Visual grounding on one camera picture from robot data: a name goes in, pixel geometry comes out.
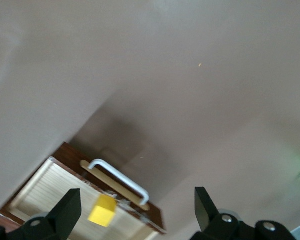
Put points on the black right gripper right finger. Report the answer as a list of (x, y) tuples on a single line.
[(210, 222)]

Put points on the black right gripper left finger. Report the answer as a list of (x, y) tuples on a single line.
[(62, 220)]

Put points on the wooden drawer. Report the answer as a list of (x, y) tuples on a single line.
[(40, 190)]

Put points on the yellow wooden block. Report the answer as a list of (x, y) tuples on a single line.
[(102, 212)]

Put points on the dark red wooden cabinet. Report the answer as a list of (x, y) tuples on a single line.
[(1, 221)]

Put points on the brown table cloth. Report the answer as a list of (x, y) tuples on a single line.
[(190, 75)]

